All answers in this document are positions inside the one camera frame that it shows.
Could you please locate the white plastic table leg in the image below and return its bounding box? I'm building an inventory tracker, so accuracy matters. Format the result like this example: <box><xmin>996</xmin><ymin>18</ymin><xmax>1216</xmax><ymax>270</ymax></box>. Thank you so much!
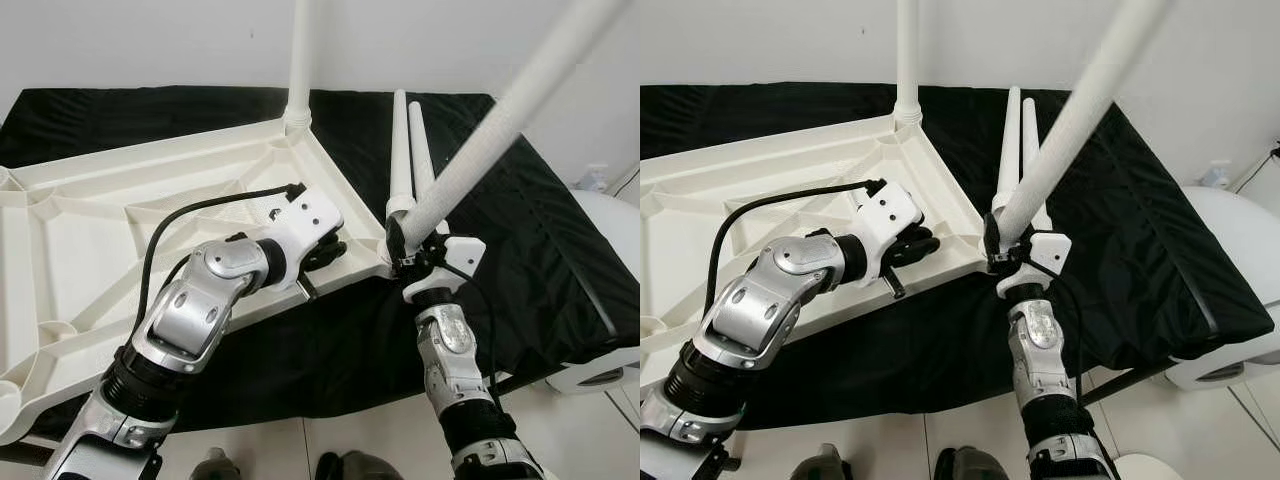
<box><xmin>400</xmin><ymin>0</ymin><xmax>636</xmax><ymax>251</ymax></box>
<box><xmin>1020</xmin><ymin>97</ymin><xmax>1053</xmax><ymax>231</ymax></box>
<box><xmin>285</xmin><ymin>0</ymin><xmax>316</xmax><ymax>131</ymax></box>
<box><xmin>998</xmin><ymin>0</ymin><xmax>1176</xmax><ymax>246</ymax></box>
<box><xmin>992</xmin><ymin>85</ymin><xmax>1023</xmax><ymax>216</ymax></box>
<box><xmin>895</xmin><ymin>0</ymin><xmax>923</xmax><ymax>126</ymax></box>
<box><xmin>408</xmin><ymin>100</ymin><xmax>451</xmax><ymax>236</ymax></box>
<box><xmin>385</xmin><ymin>90</ymin><xmax>416</xmax><ymax>226</ymax></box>

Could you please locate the black tablecloth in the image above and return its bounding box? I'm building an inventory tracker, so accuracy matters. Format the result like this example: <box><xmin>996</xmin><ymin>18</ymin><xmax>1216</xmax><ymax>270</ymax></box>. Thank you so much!
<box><xmin>0</xmin><ymin>85</ymin><xmax>641</xmax><ymax>436</ymax></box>
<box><xmin>640</xmin><ymin>83</ymin><xmax>1276</xmax><ymax>419</ymax></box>

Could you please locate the black metal table leg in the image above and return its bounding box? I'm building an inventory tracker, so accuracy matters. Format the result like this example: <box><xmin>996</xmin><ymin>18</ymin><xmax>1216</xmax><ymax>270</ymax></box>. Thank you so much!
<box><xmin>0</xmin><ymin>440</ymin><xmax>56</xmax><ymax>469</ymax></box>
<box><xmin>497</xmin><ymin>368</ymin><xmax>546</xmax><ymax>394</ymax></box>
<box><xmin>1085</xmin><ymin>362</ymin><xmax>1176</xmax><ymax>406</ymax></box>

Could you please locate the white domed appliance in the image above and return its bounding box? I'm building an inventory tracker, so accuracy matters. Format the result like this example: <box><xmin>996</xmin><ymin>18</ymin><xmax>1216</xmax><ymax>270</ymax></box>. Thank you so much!
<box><xmin>1160</xmin><ymin>185</ymin><xmax>1280</xmax><ymax>391</ymax></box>
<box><xmin>545</xmin><ymin>190</ymin><xmax>641</xmax><ymax>394</ymax></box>

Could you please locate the robot left leg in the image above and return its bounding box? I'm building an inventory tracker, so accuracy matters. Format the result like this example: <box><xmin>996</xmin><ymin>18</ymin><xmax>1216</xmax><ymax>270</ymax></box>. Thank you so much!
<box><xmin>192</xmin><ymin>448</ymin><xmax>241</xmax><ymax>480</ymax></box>
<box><xmin>790</xmin><ymin>445</ymin><xmax>856</xmax><ymax>480</ymax></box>

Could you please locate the robot leg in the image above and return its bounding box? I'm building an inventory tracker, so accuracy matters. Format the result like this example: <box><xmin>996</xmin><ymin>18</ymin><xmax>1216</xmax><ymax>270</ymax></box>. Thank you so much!
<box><xmin>315</xmin><ymin>450</ymin><xmax>401</xmax><ymax>480</ymax></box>
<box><xmin>935</xmin><ymin>447</ymin><xmax>1011</xmax><ymax>480</ymax></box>
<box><xmin>790</xmin><ymin>445</ymin><xmax>856</xmax><ymax>480</ymax></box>
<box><xmin>192</xmin><ymin>448</ymin><xmax>241</xmax><ymax>480</ymax></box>

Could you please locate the robot right leg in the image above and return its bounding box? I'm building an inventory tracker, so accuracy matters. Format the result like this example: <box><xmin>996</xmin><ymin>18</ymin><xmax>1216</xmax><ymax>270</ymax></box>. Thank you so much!
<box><xmin>935</xmin><ymin>447</ymin><xmax>1011</xmax><ymax>480</ymax></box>
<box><xmin>315</xmin><ymin>450</ymin><xmax>401</xmax><ymax>480</ymax></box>

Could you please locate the white round stool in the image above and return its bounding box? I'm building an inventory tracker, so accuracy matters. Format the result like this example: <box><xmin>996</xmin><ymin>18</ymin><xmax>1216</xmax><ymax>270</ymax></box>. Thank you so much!
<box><xmin>1115</xmin><ymin>453</ymin><xmax>1186</xmax><ymax>480</ymax></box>

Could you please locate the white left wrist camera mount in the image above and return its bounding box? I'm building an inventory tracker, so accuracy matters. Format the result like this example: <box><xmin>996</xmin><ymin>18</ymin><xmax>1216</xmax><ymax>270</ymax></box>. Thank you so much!
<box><xmin>258</xmin><ymin>190</ymin><xmax>346</xmax><ymax>291</ymax></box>
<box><xmin>850</xmin><ymin>182</ymin><xmax>923</xmax><ymax>286</ymax></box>

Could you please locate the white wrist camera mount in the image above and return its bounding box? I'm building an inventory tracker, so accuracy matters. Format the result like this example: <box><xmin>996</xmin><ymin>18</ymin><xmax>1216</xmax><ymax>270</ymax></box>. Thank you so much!
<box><xmin>850</xmin><ymin>182</ymin><xmax>923</xmax><ymax>286</ymax></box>
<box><xmin>402</xmin><ymin>235</ymin><xmax>488</xmax><ymax>304</ymax></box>
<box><xmin>997</xmin><ymin>230</ymin><xmax>1073</xmax><ymax>299</ymax></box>
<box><xmin>258</xmin><ymin>190</ymin><xmax>346</xmax><ymax>291</ymax></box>

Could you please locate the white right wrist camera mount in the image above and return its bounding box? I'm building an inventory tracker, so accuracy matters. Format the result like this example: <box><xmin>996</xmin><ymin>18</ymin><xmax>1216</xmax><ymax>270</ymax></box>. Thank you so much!
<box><xmin>402</xmin><ymin>235</ymin><xmax>488</xmax><ymax>304</ymax></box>
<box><xmin>997</xmin><ymin>230</ymin><xmax>1073</xmax><ymax>299</ymax></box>

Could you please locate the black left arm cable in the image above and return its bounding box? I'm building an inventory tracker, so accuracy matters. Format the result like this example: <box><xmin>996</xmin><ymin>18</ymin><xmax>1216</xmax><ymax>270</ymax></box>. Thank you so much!
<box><xmin>135</xmin><ymin>183</ymin><xmax>306</xmax><ymax>336</ymax></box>
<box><xmin>705</xmin><ymin>178</ymin><xmax>889</xmax><ymax>321</ymax></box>

